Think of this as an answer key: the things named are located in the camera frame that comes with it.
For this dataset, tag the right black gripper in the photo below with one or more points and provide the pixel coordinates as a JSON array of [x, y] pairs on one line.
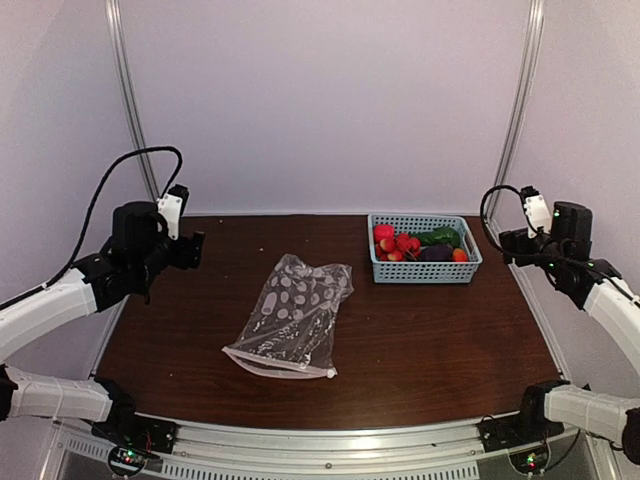
[[508, 239]]

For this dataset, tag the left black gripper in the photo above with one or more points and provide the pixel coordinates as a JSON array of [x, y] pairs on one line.
[[189, 251]]

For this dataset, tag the orange red pepper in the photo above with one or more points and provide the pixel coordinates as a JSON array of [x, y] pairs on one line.
[[459, 256]]

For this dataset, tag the purple eggplant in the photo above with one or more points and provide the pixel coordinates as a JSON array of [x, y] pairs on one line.
[[436, 253]]

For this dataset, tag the red lychee fruit bunch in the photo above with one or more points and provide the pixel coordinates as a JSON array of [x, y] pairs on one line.
[[402, 248]]

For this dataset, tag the clear zip top bag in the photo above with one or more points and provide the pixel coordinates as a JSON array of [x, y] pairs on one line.
[[290, 331]]

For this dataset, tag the light blue plastic basket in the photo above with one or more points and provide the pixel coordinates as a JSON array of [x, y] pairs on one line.
[[424, 272]]

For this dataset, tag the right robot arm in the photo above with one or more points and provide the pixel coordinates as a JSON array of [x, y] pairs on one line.
[[557, 239]]

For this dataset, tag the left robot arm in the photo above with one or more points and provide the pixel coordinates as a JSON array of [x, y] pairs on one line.
[[145, 240]]

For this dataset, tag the green cucumber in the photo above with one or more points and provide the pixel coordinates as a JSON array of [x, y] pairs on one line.
[[444, 235]]

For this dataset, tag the red wax apple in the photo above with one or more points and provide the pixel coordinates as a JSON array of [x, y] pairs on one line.
[[382, 232]]

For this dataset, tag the right round circuit board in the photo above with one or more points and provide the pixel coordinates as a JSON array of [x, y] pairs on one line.
[[529, 462]]

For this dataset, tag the round circuit board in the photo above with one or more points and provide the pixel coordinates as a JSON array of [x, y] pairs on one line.
[[529, 462], [125, 462]]

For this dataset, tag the left round circuit board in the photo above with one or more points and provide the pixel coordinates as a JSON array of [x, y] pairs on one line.
[[125, 462]]

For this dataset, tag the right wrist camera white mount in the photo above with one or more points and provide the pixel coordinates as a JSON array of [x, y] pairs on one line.
[[536, 211]]

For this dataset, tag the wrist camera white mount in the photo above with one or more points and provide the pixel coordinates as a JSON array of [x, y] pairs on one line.
[[536, 211], [171, 206]]

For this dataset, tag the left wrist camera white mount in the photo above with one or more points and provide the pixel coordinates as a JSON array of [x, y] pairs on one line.
[[171, 206]]

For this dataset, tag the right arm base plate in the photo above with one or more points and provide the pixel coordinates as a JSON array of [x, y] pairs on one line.
[[511, 431]]

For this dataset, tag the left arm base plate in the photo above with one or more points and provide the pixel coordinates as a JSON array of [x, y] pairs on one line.
[[144, 435]]

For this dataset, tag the front aluminium rail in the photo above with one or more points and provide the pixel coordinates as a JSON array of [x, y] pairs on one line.
[[451, 450]]

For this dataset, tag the right aluminium frame post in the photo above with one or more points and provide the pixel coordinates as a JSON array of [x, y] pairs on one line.
[[529, 61]]

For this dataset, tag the aluminium frame post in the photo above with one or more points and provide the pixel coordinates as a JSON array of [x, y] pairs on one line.
[[126, 84], [529, 61]]

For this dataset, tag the left aluminium frame post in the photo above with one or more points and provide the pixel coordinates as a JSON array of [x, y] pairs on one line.
[[126, 84]]

